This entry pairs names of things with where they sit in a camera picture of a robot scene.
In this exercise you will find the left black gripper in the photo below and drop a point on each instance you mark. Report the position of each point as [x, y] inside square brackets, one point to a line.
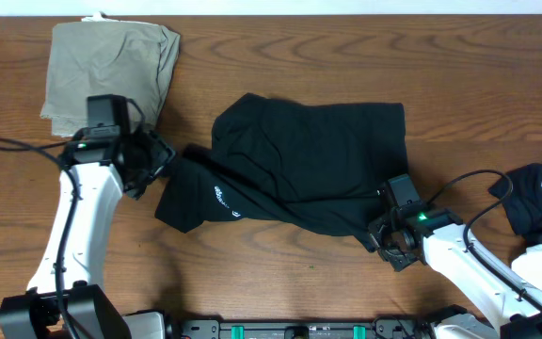
[156, 157]

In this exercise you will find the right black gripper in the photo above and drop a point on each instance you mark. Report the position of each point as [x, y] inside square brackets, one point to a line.
[374, 230]

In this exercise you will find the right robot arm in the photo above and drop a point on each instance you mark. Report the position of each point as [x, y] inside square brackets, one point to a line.
[440, 239]

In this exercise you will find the folded khaki trousers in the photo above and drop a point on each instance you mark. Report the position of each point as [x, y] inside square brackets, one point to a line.
[98, 56]

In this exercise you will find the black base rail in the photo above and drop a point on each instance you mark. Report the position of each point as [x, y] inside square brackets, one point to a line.
[299, 329]

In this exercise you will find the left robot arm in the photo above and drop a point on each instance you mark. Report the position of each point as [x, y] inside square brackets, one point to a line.
[65, 298]

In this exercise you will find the black polo shirt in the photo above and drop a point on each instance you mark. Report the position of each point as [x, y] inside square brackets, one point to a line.
[317, 167]

